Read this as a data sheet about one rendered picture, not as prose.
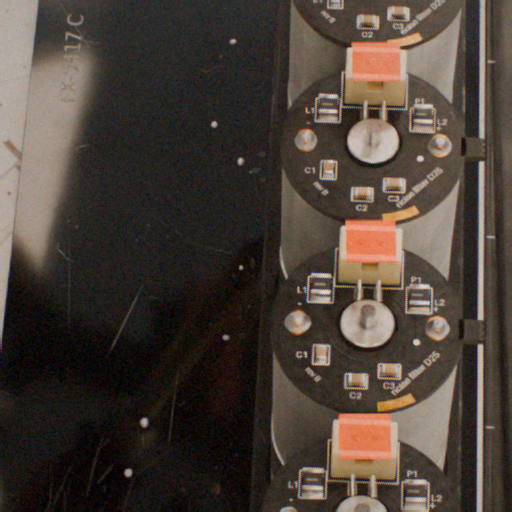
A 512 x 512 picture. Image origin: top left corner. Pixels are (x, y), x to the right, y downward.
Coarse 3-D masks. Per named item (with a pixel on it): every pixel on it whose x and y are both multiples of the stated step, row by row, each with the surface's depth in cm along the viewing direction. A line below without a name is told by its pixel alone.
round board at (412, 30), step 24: (312, 0) 37; (336, 0) 37; (360, 0) 37; (384, 0) 37; (408, 0) 37; (432, 0) 37; (456, 0) 37; (312, 24) 37; (336, 24) 37; (360, 24) 37; (384, 24) 37; (408, 24) 37; (432, 24) 37; (408, 48) 37
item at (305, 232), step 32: (352, 128) 36; (384, 128) 36; (352, 160) 36; (384, 160) 36; (288, 192) 36; (288, 224) 37; (320, 224) 36; (416, 224) 35; (448, 224) 36; (288, 256) 37; (448, 256) 38
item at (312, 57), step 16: (304, 32) 37; (448, 32) 37; (304, 48) 38; (320, 48) 37; (336, 48) 37; (416, 48) 37; (432, 48) 37; (448, 48) 38; (304, 64) 38; (320, 64) 37; (336, 64) 37; (416, 64) 37; (432, 64) 37; (448, 64) 38; (288, 80) 40; (304, 80) 38; (432, 80) 38; (448, 80) 38; (288, 96) 40; (448, 96) 39
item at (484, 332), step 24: (504, 0) 37; (504, 24) 37; (504, 48) 36; (504, 72) 36; (504, 96) 36; (504, 120) 36; (480, 144) 36; (504, 144) 36; (504, 168) 35; (504, 192) 35; (504, 216) 35; (504, 240) 35; (504, 264) 35; (504, 288) 35; (504, 312) 34; (480, 336) 34; (504, 336) 34; (504, 360) 34; (504, 384) 34; (504, 408) 34; (504, 432) 34; (504, 456) 33; (504, 480) 33; (504, 504) 33
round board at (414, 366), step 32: (320, 256) 35; (416, 256) 35; (288, 288) 35; (320, 288) 34; (352, 288) 35; (384, 288) 35; (416, 288) 34; (448, 288) 35; (320, 320) 34; (416, 320) 34; (448, 320) 34; (288, 352) 34; (320, 352) 34; (352, 352) 34; (384, 352) 34; (416, 352) 34; (448, 352) 34; (320, 384) 34; (352, 384) 34; (384, 384) 34; (416, 384) 34
